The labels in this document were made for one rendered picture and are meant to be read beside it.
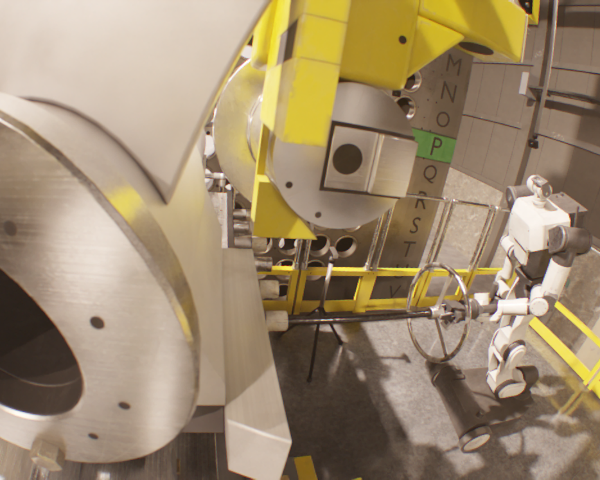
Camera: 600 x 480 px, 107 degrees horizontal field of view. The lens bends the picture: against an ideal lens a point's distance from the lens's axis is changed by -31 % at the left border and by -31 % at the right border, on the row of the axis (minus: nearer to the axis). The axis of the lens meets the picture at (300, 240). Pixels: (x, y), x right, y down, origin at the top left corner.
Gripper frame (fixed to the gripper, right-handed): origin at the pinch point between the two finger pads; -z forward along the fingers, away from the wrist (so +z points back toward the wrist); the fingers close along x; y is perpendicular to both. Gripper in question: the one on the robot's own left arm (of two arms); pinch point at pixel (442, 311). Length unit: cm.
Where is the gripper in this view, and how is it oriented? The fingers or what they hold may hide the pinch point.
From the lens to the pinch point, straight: 128.7
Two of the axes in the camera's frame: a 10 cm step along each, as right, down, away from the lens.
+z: 9.7, 0.4, 2.6
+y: -1.5, 9.0, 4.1
